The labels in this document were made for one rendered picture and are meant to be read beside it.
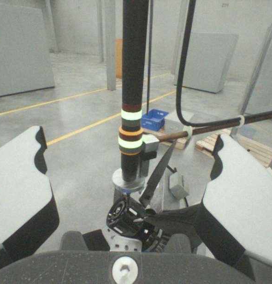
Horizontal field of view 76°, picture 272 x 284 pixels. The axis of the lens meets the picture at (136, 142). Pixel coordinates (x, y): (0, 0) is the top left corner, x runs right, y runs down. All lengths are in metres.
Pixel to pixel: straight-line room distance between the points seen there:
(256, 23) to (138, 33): 12.13
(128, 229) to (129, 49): 0.49
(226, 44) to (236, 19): 5.31
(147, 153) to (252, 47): 12.05
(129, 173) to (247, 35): 12.14
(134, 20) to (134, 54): 0.04
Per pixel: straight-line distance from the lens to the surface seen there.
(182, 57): 0.32
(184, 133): 0.39
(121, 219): 0.58
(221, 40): 7.34
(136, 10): 0.26
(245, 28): 12.41
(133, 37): 0.26
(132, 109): 0.28
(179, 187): 0.84
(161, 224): 0.43
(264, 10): 12.38
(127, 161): 0.33
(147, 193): 0.65
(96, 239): 0.74
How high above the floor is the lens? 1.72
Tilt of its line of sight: 31 degrees down
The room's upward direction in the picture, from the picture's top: 3 degrees clockwise
